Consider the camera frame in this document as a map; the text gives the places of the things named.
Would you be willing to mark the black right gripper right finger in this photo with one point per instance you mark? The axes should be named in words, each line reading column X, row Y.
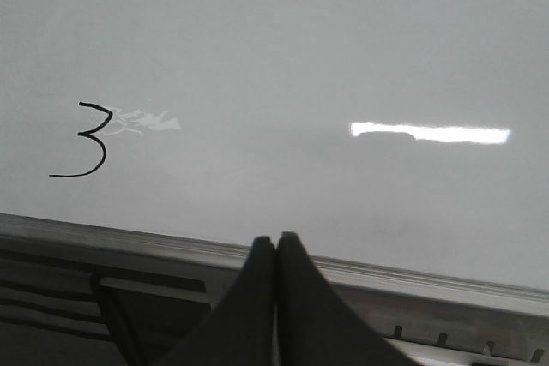
column 314, row 325

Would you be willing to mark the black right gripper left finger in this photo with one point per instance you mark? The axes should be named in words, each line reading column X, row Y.
column 239, row 330

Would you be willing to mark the dark grey cabinet panel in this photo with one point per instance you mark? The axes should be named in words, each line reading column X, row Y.
column 146, row 317

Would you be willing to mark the white whiteboard with aluminium frame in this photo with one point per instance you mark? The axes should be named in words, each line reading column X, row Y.
column 405, row 141

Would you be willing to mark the grey pegboard panel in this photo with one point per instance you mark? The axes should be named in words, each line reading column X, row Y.
column 501, row 340

